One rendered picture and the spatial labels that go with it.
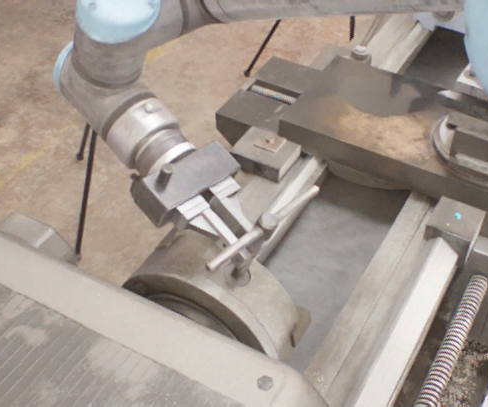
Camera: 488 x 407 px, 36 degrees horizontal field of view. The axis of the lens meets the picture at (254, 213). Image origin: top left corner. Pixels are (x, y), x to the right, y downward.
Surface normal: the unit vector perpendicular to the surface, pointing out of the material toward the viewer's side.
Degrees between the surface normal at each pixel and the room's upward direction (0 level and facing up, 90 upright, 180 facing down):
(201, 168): 22
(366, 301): 0
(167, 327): 0
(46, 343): 0
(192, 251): 13
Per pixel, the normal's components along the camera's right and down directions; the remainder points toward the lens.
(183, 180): 0.35, -0.54
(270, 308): 0.69, -0.22
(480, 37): -0.78, 0.37
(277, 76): 0.04, -0.73
